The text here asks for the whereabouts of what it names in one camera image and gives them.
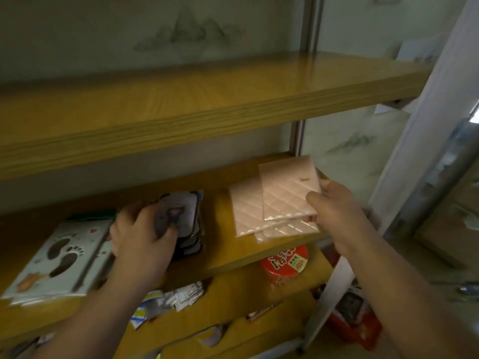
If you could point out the person's left hand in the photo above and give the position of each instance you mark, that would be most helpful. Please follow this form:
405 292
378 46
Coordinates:
136 246

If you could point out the person's right hand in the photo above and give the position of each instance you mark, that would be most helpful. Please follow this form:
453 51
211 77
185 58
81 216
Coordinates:
342 216

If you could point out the person's left thumb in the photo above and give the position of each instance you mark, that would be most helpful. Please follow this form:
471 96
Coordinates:
168 237

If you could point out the person's right thumb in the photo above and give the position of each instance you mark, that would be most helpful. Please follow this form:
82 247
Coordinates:
316 202

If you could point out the grey cartoon card packet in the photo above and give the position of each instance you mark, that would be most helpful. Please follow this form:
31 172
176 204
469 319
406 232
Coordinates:
179 213

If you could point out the pink quilted packet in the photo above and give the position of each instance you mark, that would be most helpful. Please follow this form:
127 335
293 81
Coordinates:
288 186
247 209
284 233

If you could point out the person's left forearm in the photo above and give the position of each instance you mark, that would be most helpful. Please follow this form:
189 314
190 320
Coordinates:
108 317

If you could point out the person's right forearm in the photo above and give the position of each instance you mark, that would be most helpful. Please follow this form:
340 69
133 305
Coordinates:
396 295

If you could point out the pile of dark card packets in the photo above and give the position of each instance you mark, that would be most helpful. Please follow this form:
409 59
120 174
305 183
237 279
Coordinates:
192 239

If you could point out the wooden shelf board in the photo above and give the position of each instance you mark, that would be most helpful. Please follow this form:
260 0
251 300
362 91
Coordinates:
224 250
262 332
187 104
239 295

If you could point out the pile of small white sachets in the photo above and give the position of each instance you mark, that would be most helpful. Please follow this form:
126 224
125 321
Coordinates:
176 297

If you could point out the red lidded noodle cup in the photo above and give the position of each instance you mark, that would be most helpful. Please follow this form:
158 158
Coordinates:
285 263

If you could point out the white snack packet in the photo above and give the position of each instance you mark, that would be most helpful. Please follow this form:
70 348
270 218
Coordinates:
211 336

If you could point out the dark packet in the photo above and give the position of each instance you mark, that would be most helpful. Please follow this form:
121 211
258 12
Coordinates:
350 306

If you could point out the white footprint print packet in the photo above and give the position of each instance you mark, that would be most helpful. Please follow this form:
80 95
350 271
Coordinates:
52 257

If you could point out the flat red white packet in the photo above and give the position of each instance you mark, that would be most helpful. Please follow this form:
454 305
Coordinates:
260 314

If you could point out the grey metal pole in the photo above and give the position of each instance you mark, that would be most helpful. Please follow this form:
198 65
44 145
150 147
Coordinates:
438 190

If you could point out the white metal shelf upright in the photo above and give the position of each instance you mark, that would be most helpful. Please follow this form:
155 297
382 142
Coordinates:
423 127

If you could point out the grey metal shelf post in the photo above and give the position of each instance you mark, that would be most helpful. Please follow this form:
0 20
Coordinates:
310 26

